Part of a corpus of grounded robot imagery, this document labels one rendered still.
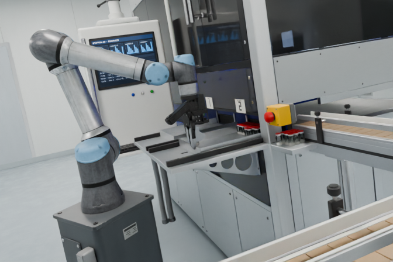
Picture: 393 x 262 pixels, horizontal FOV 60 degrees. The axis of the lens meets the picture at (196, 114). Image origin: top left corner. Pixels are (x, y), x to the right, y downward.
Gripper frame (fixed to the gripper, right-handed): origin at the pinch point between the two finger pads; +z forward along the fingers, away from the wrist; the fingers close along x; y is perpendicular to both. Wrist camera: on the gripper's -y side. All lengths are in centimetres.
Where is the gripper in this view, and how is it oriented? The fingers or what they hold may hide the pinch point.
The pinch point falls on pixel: (192, 146)
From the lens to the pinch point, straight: 132.2
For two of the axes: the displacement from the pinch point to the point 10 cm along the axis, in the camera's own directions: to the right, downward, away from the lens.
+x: -3.6, -0.7, 9.3
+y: 9.2, -1.8, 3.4
